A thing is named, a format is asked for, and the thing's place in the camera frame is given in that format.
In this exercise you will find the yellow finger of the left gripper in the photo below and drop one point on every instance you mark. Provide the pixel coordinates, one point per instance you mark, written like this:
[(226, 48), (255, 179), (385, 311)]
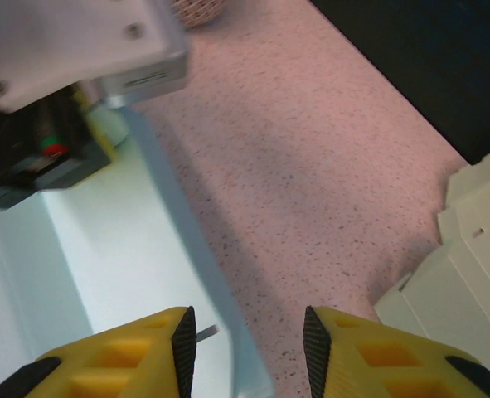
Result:
[(103, 124)]

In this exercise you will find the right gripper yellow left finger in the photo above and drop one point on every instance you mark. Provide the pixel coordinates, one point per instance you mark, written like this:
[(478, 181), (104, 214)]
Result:
[(116, 365)]

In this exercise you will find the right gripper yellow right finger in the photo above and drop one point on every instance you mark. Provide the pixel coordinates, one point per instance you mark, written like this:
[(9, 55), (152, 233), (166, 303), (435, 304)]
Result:
[(385, 365)]

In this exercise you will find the light green paper box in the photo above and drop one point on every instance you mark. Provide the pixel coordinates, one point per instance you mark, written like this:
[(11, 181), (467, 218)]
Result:
[(456, 282)]

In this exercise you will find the light blue paper box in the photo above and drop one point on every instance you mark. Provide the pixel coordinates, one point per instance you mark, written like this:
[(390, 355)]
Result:
[(116, 248)]

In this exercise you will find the orange bowl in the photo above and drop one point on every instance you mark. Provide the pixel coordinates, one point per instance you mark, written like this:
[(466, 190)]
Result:
[(199, 12)]

